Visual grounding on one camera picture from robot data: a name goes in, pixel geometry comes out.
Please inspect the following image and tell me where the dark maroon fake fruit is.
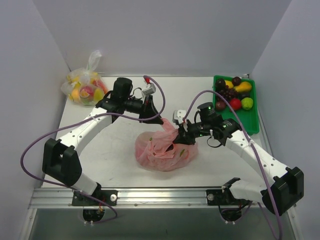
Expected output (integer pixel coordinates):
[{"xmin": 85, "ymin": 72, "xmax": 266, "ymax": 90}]
[{"xmin": 215, "ymin": 101, "xmax": 226, "ymax": 111}]

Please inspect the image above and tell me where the pink plastic bag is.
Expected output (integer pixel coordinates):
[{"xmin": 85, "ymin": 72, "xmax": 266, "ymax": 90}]
[{"xmin": 134, "ymin": 118, "xmax": 199, "ymax": 172}]

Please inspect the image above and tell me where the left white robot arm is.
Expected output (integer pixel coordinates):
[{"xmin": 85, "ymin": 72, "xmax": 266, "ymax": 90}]
[{"xmin": 42, "ymin": 75, "xmax": 164, "ymax": 206}]

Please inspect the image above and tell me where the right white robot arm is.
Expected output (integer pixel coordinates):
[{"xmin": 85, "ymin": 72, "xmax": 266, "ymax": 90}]
[{"xmin": 172, "ymin": 102, "xmax": 304, "ymax": 216}]

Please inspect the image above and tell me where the red fake pomegranate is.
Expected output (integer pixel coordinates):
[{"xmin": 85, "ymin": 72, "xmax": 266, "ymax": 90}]
[{"xmin": 229, "ymin": 98, "xmax": 242, "ymax": 111}]

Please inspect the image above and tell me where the dark fake grapes bunch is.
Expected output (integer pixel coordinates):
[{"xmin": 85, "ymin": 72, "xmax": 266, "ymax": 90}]
[{"xmin": 216, "ymin": 88, "xmax": 238, "ymax": 102}]

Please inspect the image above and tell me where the clear bag of fruits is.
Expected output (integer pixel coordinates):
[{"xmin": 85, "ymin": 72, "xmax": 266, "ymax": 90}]
[{"xmin": 60, "ymin": 50, "xmax": 109, "ymax": 106}]

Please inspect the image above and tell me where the dark fake mangosteen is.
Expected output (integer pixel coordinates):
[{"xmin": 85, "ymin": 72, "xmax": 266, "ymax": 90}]
[{"xmin": 214, "ymin": 78, "xmax": 226, "ymax": 91}]

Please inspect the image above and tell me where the green fake custard apple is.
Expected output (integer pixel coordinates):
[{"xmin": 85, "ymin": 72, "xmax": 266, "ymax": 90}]
[{"xmin": 241, "ymin": 97, "xmax": 254, "ymax": 111}]

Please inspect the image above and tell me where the yellow fake mango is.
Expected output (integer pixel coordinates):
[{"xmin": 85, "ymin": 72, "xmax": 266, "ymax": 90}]
[{"xmin": 224, "ymin": 80, "xmax": 234, "ymax": 89}]

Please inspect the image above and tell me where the black fake fruit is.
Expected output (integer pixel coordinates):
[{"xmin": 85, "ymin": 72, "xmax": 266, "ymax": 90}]
[{"xmin": 240, "ymin": 92, "xmax": 251, "ymax": 99}]

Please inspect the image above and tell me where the dark purple fake plum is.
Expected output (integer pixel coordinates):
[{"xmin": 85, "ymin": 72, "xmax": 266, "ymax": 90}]
[{"xmin": 231, "ymin": 76, "xmax": 242, "ymax": 87}]

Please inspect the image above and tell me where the orange yellow fake pear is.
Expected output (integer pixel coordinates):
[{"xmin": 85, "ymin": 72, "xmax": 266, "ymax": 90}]
[{"xmin": 233, "ymin": 81, "xmax": 252, "ymax": 93}]

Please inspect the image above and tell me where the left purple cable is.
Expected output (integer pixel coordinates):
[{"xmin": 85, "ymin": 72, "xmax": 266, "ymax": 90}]
[{"xmin": 20, "ymin": 75, "xmax": 167, "ymax": 224}]

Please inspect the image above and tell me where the purple cable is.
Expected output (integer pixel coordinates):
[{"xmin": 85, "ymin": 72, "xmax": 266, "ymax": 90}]
[
  {"xmin": 183, "ymin": 89, "xmax": 283, "ymax": 240},
  {"xmin": 20, "ymin": 75, "xmax": 167, "ymax": 224}
]

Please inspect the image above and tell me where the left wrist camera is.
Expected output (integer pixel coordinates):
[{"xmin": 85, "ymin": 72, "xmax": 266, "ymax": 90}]
[{"xmin": 141, "ymin": 83, "xmax": 156, "ymax": 98}]

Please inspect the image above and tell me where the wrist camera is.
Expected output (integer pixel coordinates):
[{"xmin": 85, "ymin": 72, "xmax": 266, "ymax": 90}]
[
  {"xmin": 141, "ymin": 83, "xmax": 156, "ymax": 98},
  {"xmin": 172, "ymin": 109, "xmax": 187, "ymax": 126}
]

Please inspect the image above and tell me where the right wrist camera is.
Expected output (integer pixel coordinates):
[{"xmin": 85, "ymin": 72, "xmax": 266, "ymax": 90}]
[{"xmin": 172, "ymin": 109, "xmax": 187, "ymax": 126}]

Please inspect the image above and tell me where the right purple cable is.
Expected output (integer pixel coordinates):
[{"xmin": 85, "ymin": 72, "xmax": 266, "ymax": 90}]
[{"xmin": 183, "ymin": 89, "xmax": 283, "ymax": 240}]

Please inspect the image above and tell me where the aluminium front rail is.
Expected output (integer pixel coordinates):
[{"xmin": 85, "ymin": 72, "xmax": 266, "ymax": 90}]
[{"xmin": 29, "ymin": 187, "xmax": 249, "ymax": 210}]

